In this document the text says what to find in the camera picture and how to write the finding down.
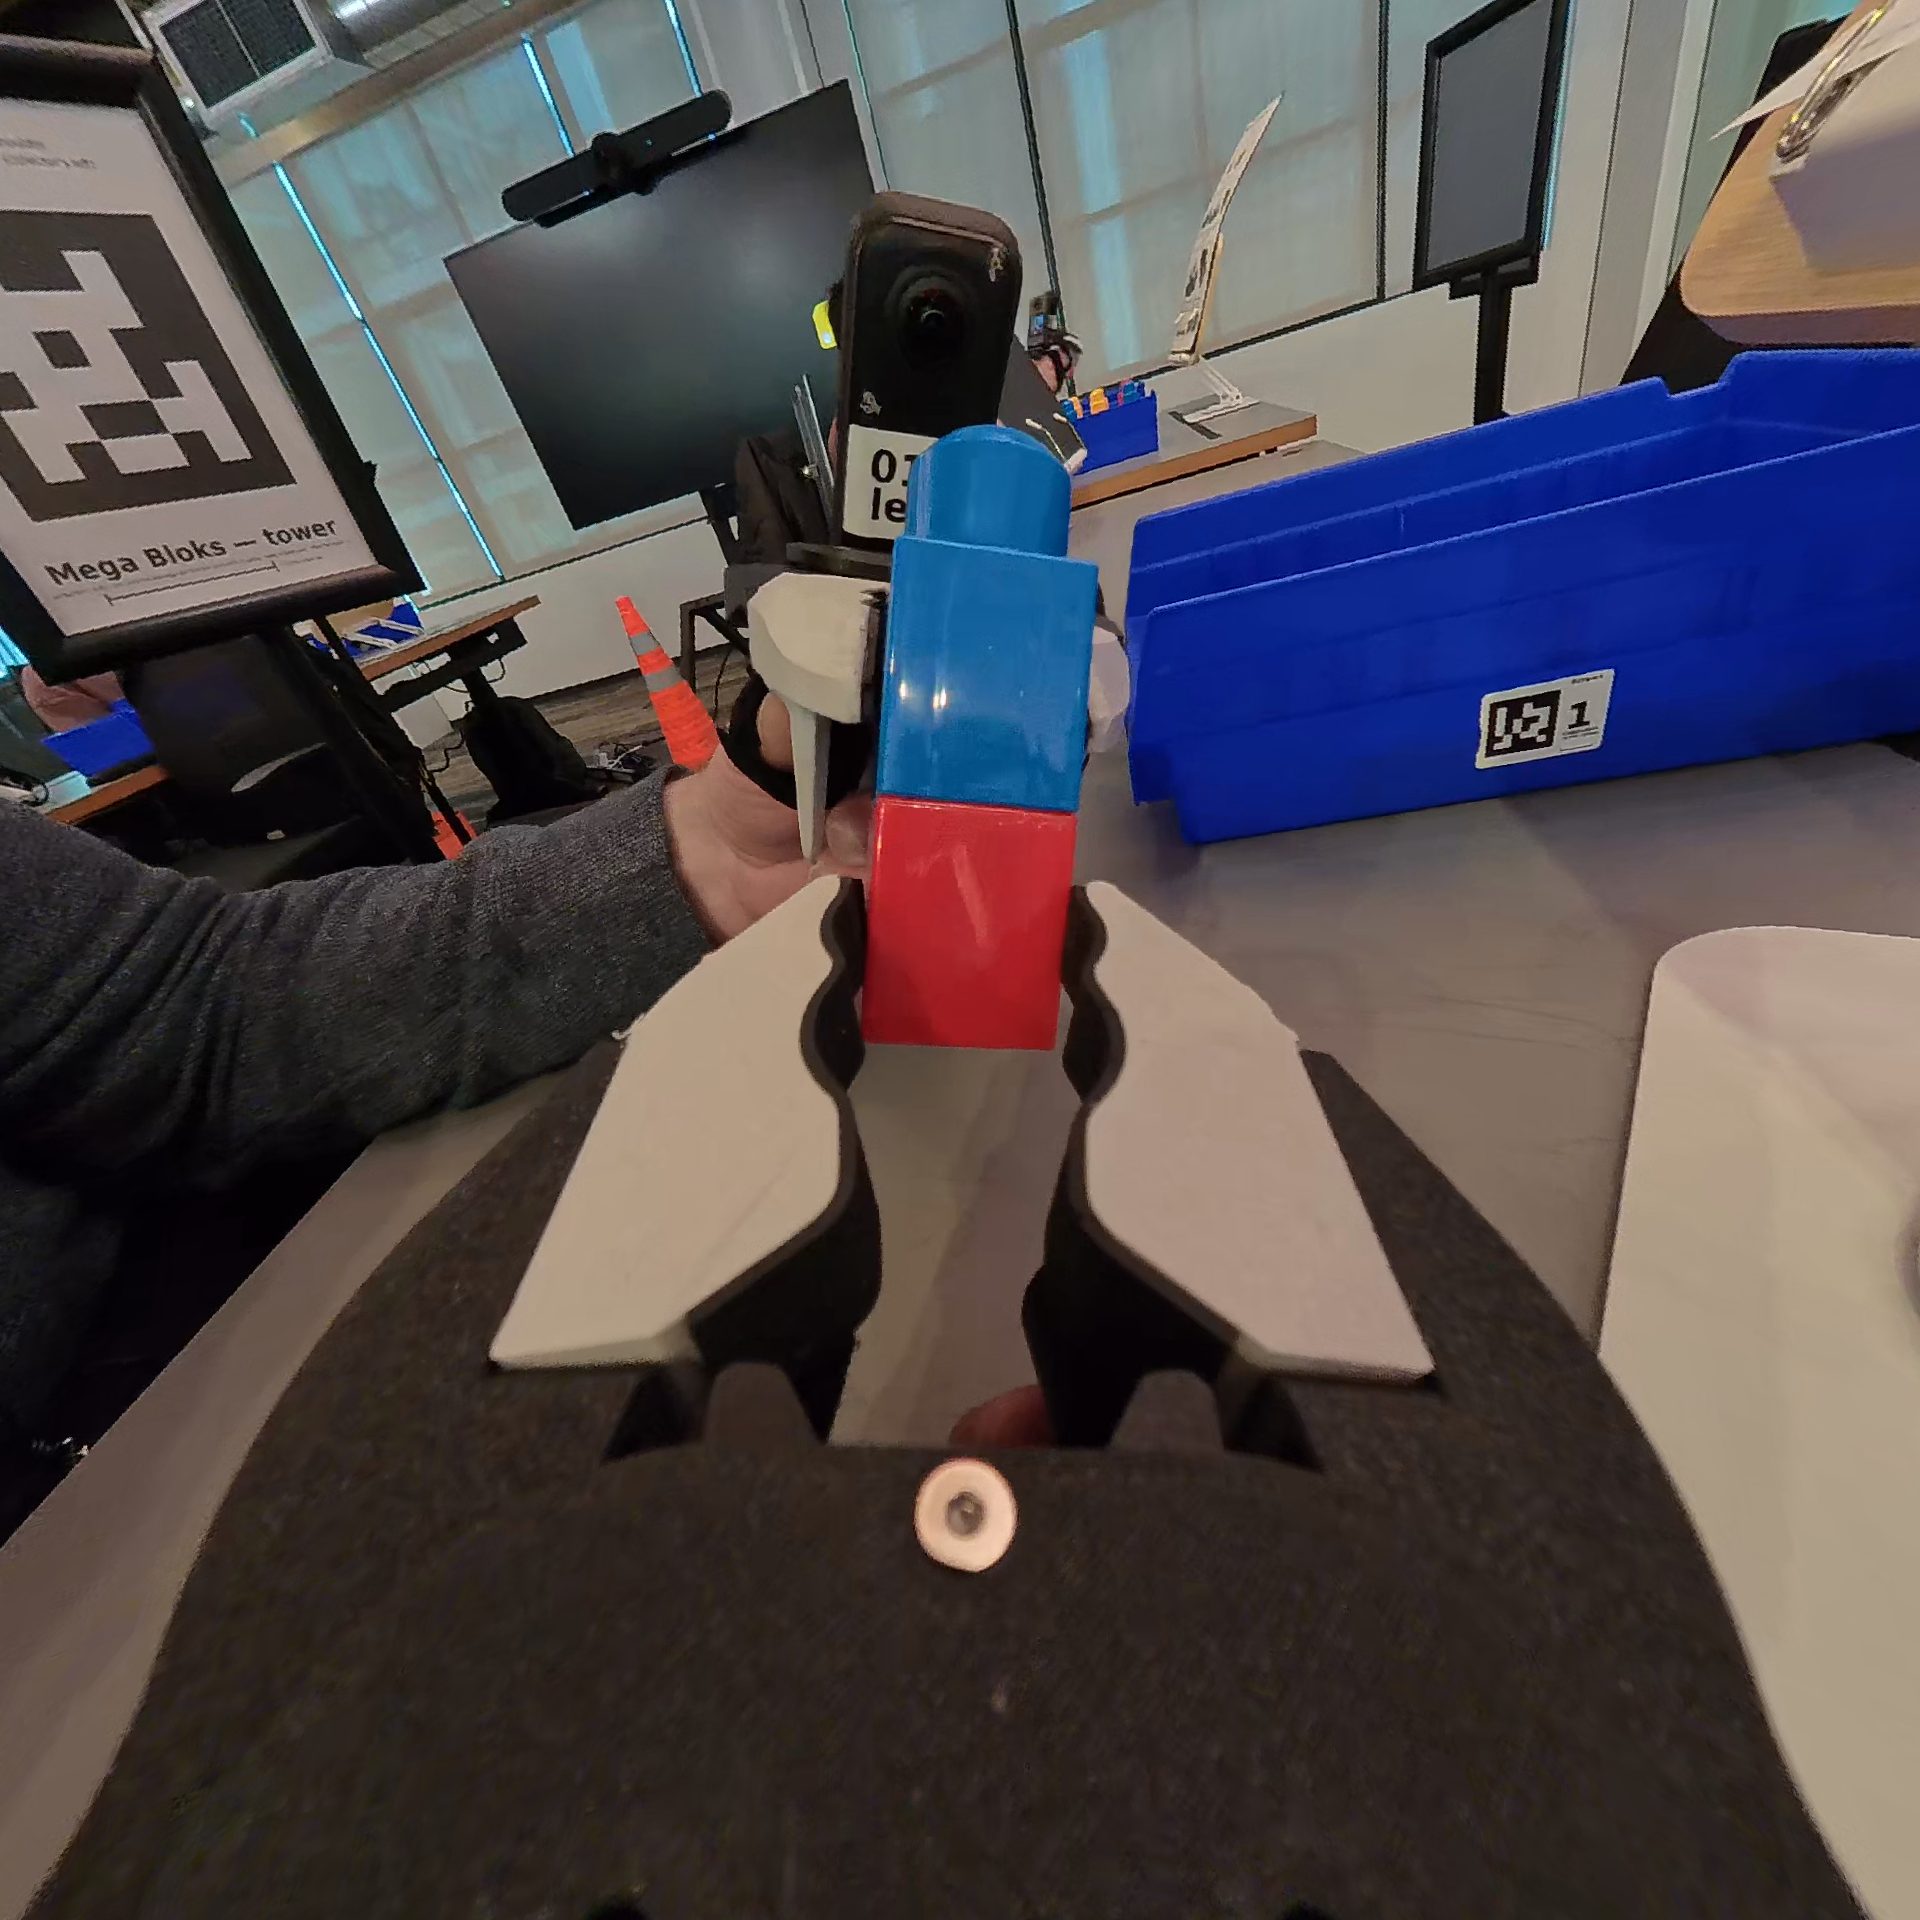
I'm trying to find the metal wire clip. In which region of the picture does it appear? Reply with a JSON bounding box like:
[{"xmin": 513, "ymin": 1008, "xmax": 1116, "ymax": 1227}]
[{"xmin": 1773, "ymin": 0, "xmax": 1895, "ymax": 163}]

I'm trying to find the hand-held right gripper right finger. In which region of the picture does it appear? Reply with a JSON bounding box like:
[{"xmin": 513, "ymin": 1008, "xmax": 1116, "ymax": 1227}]
[{"xmin": 1044, "ymin": 878, "xmax": 1437, "ymax": 1390}]

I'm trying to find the black backpack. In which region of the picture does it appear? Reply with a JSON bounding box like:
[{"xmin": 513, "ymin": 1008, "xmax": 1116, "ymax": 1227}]
[{"xmin": 456, "ymin": 695, "xmax": 598, "ymax": 822}]

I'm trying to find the white table sign card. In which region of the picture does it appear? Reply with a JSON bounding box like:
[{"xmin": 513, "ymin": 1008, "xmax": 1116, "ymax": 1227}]
[{"xmin": 1165, "ymin": 94, "xmax": 1287, "ymax": 414}]

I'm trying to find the person's left hand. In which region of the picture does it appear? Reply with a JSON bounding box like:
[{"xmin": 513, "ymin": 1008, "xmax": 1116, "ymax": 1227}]
[{"xmin": 659, "ymin": 693, "xmax": 875, "ymax": 949}]

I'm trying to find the wooden edged side table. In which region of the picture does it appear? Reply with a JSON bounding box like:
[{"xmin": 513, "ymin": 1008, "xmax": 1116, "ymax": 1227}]
[{"xmin": 1068, "ymin": 396, "xmax": 1322, "ymax": 512}]

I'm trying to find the dark jacket on chair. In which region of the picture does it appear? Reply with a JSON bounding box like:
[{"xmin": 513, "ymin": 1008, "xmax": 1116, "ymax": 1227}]
[{"xmin": 726, "ymin": 427, "xmax": 837, "ymax": 603}]

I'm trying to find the framed black white code sign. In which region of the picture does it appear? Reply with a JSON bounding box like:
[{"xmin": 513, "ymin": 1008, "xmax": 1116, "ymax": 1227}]
[{"xmin": 0, "ymin": 36, "xmax": 430, "ymax": 685}]

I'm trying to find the person's left forearm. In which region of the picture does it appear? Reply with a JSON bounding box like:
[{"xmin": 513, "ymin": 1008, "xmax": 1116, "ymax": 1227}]
[{"xmin": 0, "ymin": 772, "xmax": 713, "ymax": 1188}]

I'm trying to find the wooden table with black legs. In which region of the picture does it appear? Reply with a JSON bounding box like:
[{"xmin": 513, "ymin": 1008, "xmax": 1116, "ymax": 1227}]
[{"xmin": 300, "ymin": 594, "xmax": 541, "ymax": 722}]

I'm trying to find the black sign easel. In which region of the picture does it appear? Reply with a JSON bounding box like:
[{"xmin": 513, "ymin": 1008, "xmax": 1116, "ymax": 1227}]
[{"xmin": 125, "ymin": 607, "xmax": 451, "ymax": 865}]

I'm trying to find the black video bar camera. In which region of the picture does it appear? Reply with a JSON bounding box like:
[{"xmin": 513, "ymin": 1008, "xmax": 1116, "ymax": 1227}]
[{"xmin": 501, "ymin": 92, "xmax": 738, "ymax": 228}]

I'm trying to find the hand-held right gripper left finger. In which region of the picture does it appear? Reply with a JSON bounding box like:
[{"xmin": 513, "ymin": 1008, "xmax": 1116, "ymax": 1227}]
[{"xmin": 490, "ymin": 872, "xmax": 883, "ymax": 1375}]

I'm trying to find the black portrait display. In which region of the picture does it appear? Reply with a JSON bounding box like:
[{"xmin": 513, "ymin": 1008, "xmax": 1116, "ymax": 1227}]
[{"xmin": 1409, "ymin": 0, "xmax": 1572, "ymax": 295}]

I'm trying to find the white air vent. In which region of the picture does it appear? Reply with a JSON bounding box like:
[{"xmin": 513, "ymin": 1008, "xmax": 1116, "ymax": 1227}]
[{"xmin": 150, "ymin": 0, "xmax": 330, "ymax": 121}]

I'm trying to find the grey desk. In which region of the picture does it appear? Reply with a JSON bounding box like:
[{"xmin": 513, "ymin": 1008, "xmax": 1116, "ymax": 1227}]
[{"xmin": 0, "ymin": 434, "xmax": 1920, "ymax": 1920}]

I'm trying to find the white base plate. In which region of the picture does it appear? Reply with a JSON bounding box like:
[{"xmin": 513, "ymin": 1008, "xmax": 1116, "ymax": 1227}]
[{"xmin": 1596, "ymin": 927, "xmax": 1920, "ymax": 1920}]

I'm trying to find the red toy block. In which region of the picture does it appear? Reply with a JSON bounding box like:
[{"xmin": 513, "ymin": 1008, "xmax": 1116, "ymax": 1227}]
[{"xmin": 857, "ymin": 795, "xmax": 1082, "ymax": 1053}]

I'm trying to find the large black television screen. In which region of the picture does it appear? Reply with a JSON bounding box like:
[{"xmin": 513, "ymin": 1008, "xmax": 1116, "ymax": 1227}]
[{"xmin": 443, "ymin": 78, "xmax": 880, "ymax": 531}]

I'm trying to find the blue toy block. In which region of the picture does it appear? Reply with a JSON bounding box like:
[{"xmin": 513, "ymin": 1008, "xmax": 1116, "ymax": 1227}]
[{"xmin": 871, "ymin": 424, "xmax": 1102, "ymax": 821}]

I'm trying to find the person's torso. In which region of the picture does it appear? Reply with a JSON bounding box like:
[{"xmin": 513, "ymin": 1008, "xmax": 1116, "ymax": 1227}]
[{"xmin": 0, "ymin": 1154, "xmax": 151, "ymax": 1548}]

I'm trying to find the small blue tray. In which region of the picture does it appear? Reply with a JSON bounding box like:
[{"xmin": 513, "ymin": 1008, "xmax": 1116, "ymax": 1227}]
[{"xmin": 1056, "ymin": 374, "xmax": 1164, "ymax": 470}]

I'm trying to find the silver ventilation duct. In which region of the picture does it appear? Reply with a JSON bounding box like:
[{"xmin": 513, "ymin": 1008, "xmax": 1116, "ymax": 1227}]
[{"xmin": 322, "ymin": 0, "xmax": 451, "ymax": 67}]

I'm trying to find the wooden document holder board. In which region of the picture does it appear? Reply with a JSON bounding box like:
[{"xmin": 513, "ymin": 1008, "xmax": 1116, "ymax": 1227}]
[{"xmin": 1680, "ymin": 0, "xmax": 1920, "ymax": 354}]

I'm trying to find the black display easel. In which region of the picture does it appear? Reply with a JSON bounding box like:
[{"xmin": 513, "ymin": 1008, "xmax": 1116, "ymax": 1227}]
[{"xmin": 1446, "ymin": 254, "xmax": 1547, "ymax": 427}]

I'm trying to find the blue plastic bin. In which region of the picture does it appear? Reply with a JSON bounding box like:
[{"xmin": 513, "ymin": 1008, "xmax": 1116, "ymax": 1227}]
[
  {"xmin": 1124, "ymin": 348, "xmax": 1920, "ymax": 847},
  {"xmin": 41, "ymin": 705, "xmax": 160, "ymax": 783}
]

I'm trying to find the printed instruction sheet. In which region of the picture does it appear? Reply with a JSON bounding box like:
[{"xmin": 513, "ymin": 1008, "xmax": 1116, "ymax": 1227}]
[{"xmin": 1709, "ymin": 0, "xmax": 1920, "ymax": 145}]

